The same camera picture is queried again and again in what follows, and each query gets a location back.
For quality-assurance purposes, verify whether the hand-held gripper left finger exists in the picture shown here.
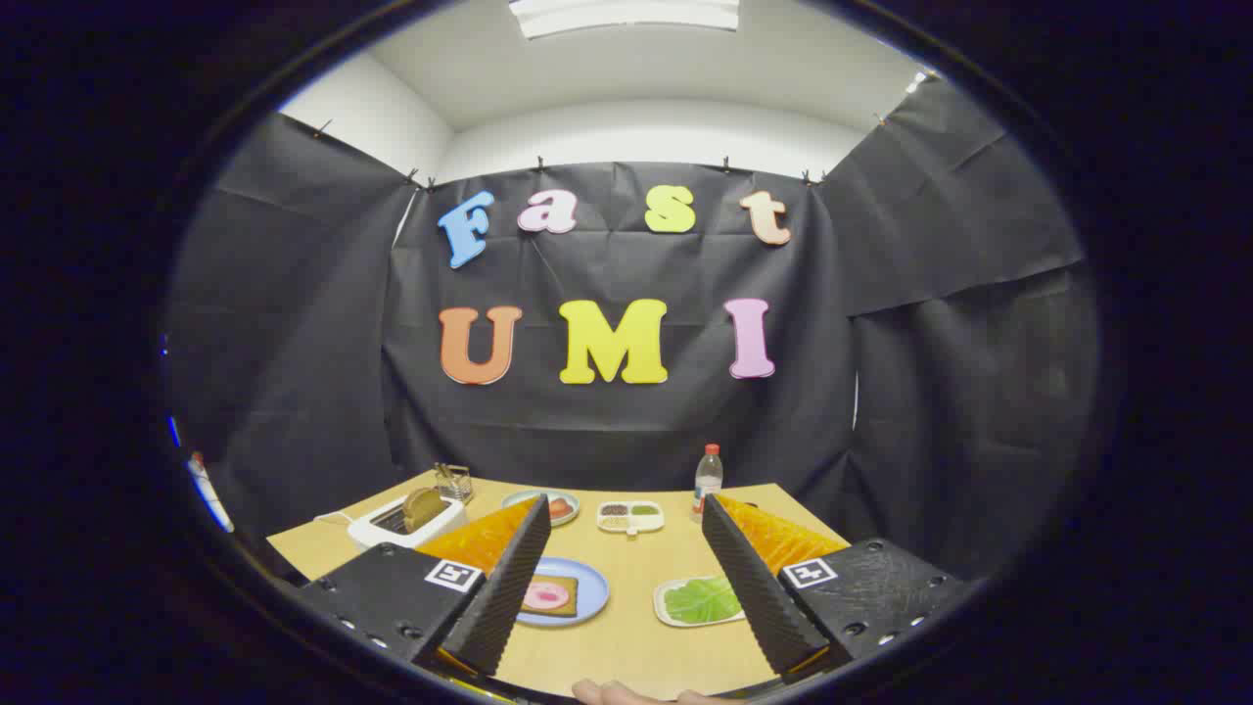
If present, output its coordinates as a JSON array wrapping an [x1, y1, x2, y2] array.
[[299, 494, 552, 679]]

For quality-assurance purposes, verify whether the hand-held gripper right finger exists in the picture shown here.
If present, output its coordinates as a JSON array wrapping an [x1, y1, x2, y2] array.
[[701, 493, 965, 679]]

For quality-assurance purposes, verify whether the green lettuce leaf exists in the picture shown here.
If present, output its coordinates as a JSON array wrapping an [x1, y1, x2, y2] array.
[[664, 577, 742, 624]]

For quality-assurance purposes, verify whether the brown bread slice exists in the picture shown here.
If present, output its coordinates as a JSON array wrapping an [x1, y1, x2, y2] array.
[[403, 488, 449, 533]]

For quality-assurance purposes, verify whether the square toast slice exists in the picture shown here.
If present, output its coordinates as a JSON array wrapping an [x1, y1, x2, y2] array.
[[521, 575, 579, 618]]

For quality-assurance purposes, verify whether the blue round plate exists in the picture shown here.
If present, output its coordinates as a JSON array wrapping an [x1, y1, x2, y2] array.
[[516, 557, 610, 628]]

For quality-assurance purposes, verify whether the pale green round plate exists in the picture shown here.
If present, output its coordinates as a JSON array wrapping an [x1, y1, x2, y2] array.
[[502, 489, 580, 528]]

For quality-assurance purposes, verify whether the white square plate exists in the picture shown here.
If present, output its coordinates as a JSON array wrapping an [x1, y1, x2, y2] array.
[[653, 575, 747, 628]]

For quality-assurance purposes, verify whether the clear plastic water bottle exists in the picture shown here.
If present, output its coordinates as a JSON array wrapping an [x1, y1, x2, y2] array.
[[694, 444, 723, 523]]

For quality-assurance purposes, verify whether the white divided dish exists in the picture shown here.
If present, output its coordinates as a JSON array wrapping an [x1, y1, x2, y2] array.
[[596, 500, 666, 538]]

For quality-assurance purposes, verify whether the white toaster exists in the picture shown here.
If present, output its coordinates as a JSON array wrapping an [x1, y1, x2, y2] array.
[[348, 493, 468, 549]]

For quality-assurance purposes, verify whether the black backdrop cloth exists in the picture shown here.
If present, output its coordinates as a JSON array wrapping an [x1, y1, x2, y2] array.
[[166, 78, 1102, 579]]

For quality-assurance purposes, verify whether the ceiling light panel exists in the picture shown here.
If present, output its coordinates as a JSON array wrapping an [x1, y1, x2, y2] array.
[[509, 0, 741, 40]]

